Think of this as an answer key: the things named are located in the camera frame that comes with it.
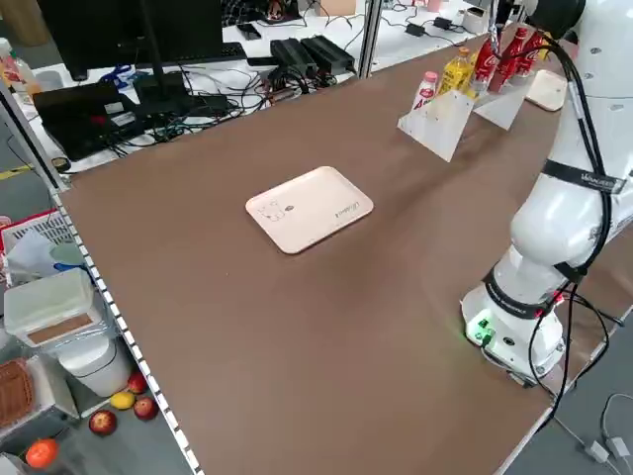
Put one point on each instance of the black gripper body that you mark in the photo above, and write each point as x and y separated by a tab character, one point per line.
509	10

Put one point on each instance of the red Coca-Cola bottle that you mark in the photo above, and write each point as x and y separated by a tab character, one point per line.
531	49
509	64
486	66

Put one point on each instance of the yellow pear drink bottle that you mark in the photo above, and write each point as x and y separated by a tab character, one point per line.
455	74
546	51

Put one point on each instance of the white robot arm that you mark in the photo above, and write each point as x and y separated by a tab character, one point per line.
559	222

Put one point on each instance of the clear acrylic tiered shelf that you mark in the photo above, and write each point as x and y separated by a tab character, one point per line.
445	123

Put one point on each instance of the black power adapter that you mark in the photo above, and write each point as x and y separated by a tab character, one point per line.
443	22
416	28

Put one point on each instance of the cream rabbit-print tray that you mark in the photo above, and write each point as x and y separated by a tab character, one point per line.
546	91
306	213

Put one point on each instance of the pink-capped white drink bottle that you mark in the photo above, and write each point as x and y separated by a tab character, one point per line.
426	91

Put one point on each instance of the cardboard box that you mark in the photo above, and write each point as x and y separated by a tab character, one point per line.
338	6

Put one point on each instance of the black power supply box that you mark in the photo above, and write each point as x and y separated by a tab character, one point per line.
329	52
292	54

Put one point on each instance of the black monitor stand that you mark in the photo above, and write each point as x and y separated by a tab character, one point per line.
158	94

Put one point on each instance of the black computer monitor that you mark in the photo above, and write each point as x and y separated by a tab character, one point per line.
123	29

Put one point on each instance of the black laptop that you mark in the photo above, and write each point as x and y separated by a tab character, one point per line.
84	119

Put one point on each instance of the white plug adapter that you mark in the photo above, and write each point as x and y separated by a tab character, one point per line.
597	451
617	445

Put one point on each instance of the red and white basket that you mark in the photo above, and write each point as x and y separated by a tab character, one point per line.
34	227

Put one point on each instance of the red apple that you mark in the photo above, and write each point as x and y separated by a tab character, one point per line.
145	408
103	423
137	383

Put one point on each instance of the white waste bin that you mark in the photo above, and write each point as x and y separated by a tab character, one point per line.
96	368

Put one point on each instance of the yellow lemon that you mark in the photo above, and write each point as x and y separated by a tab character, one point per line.
122	400

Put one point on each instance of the white lidded storage box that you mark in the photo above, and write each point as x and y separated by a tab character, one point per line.
44	302

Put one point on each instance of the orange fruit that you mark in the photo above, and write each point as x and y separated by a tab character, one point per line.
42	452

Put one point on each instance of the aluminium frame post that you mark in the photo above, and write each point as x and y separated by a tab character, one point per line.
370	39

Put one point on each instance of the aluminium table frame rail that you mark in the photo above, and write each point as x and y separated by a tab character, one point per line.
151	381

